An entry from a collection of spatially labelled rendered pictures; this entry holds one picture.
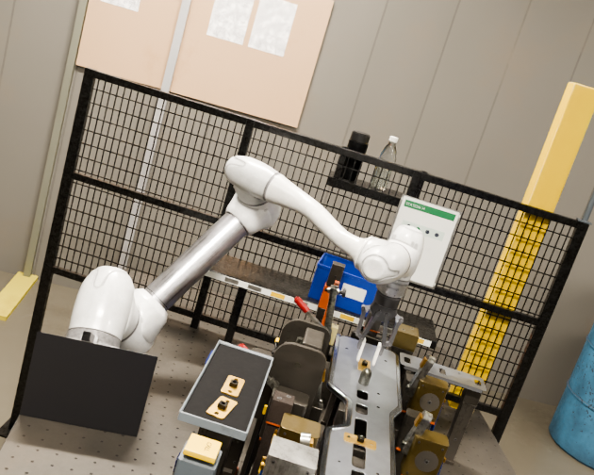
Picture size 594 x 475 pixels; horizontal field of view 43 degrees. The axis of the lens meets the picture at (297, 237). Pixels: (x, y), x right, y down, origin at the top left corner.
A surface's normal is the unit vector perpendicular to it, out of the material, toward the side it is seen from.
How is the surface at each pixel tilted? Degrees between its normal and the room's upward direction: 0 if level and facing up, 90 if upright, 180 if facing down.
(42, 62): 90
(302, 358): 90
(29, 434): 0
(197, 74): 90
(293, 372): 90
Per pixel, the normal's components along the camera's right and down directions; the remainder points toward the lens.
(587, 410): -0.80, -0.07
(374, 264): -0.32, 0.19
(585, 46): 0.06, 0.29
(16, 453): 0.29, -0.92
